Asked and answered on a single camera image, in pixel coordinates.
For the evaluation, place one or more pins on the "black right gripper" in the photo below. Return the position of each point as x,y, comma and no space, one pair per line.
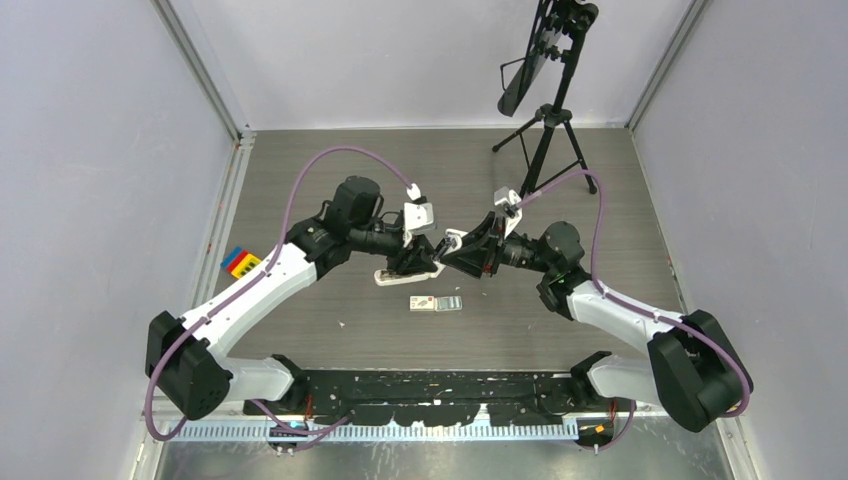
475,260

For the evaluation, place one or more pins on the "white staple box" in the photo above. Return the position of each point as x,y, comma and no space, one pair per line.
422,303

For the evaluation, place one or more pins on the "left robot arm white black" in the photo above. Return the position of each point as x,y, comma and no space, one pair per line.
188,356

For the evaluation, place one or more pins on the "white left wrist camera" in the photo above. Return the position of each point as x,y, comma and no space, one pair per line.
418,217

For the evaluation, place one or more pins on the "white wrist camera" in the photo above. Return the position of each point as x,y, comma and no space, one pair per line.
507,206
418,217

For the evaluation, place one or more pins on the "black tripod stand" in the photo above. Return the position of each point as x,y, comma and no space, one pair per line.
536,136

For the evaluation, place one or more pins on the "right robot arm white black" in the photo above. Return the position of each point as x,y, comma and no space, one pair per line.
689,367

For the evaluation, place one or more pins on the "white staple remover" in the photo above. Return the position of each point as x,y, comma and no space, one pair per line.
451,242

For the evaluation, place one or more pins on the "staple box tray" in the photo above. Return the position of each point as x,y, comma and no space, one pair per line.
448,304

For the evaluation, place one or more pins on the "aluminium cable duct rail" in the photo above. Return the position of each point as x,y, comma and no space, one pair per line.
477,430

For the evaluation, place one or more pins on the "yellow green colourful block toy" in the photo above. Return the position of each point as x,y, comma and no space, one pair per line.
239,262

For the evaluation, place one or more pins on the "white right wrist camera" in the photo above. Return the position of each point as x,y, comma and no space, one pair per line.
507,206

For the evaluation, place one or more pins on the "black tablet on tripod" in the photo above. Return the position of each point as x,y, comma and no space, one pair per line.
558,35

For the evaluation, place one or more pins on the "white stapler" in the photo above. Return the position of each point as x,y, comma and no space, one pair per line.
385,278

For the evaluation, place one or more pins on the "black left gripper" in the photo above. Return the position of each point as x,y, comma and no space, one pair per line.
417,257

